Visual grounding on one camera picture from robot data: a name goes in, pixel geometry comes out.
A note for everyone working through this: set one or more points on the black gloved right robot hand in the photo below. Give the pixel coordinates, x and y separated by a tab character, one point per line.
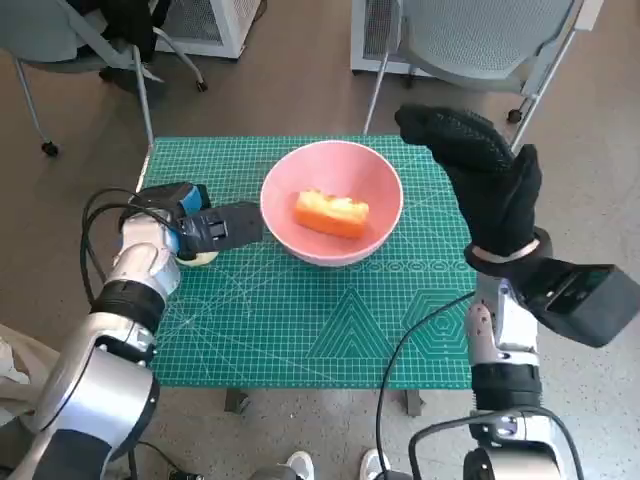
495	200

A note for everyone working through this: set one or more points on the bare left hand blue tape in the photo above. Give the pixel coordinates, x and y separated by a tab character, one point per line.
170	197

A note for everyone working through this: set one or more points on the round toy bread bun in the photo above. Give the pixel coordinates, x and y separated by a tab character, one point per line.
200	259

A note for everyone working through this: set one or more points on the pink bowl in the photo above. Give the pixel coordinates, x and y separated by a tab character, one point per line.
280	210

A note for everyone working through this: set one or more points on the square toy toast slice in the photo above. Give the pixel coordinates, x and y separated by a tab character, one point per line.
330	215

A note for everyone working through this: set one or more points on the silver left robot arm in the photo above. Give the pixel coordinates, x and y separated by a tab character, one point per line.
100	380

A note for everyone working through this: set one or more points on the grey mesh chair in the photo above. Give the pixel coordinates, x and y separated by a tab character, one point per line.
475	45

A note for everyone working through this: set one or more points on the green cutting mat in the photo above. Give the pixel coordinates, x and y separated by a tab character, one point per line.
280	320

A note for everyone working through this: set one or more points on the black garment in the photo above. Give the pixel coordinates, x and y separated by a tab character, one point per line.
130	25

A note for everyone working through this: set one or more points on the white perforated cabinet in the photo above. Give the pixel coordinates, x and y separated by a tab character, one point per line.
357	40
235	30

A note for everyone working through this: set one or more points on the grey chair with solid seat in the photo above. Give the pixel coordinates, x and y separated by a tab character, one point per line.
45	30

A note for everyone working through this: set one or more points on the white shoe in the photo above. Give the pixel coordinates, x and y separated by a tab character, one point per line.
300	466
373	465

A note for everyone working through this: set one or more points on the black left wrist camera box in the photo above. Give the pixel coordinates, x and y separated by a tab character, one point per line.
225	230

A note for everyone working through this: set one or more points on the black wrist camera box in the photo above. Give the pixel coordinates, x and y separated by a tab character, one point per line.
580	305
225	230

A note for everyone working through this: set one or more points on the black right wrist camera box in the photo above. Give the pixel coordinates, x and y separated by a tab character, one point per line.
580	305

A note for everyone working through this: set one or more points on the black table leg bracket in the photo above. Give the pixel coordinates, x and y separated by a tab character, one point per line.
413	404
235	400

